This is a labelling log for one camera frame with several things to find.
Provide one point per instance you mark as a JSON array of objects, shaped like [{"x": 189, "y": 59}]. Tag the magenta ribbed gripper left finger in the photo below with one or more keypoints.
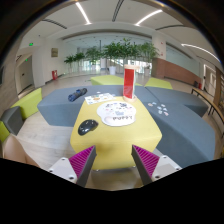
[{"x": 75, "y": 169}]

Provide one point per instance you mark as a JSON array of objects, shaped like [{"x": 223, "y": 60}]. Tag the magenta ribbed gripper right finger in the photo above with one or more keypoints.
[{"x": 152, "y": 167}]

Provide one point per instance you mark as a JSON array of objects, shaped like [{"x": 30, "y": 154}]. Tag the black computer mouse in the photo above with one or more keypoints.
[{"x": 87, "y": 126}]

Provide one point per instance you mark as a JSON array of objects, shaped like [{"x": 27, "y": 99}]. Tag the white printed mouse pad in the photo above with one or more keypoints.
[{"x": 117, "y": 113}]

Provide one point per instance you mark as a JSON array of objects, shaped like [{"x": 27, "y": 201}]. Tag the yellow table block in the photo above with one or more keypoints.
[{"x": 114, "y": 144}]

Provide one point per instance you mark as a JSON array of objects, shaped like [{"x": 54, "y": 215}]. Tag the grey modular sofa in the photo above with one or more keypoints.
[{"x": 186, "y": 138}]

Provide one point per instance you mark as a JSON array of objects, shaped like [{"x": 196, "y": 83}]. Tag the white sticker sheet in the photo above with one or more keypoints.
[{"x": 98, "y": 98}]

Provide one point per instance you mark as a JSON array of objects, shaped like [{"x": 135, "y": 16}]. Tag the blue folded umbrella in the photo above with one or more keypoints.
[{"x": 79, "y": 92}]

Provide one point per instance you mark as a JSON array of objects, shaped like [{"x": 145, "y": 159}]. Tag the green bench seat left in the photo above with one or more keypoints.
[{"x": 28, "y": 106}]

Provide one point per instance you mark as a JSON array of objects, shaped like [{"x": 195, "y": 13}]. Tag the green ottoman right back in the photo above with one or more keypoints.
[{"x": 154, "y": 82}]

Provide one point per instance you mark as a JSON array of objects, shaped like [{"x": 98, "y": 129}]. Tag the green ottoman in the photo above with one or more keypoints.
[
  {"x": 112, "y": 80},
  {"x": 154, "y": 82}
]

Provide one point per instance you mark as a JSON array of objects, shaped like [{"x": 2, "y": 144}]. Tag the dark grey stool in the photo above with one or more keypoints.
[{"x": 12, "y": 119}]

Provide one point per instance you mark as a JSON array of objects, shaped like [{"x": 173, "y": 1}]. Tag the green ottoman left back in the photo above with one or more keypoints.
[{"x": 112, "y": 80}]

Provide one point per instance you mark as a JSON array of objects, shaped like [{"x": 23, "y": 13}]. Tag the wooden bench right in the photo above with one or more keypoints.
[{"x": 213, "y": 108}]

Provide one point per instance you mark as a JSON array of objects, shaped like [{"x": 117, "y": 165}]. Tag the red fire extinguisher box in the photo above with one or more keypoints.
[{"x": 54, "y": 75}]

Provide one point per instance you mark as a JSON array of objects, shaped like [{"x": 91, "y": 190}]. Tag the red and white cylinder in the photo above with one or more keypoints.
[{"x": 129, "y": 89}]

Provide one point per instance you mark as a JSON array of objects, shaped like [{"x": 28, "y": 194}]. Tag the potted green plants row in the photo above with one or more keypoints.
[{"x": 121, "y": 50}]

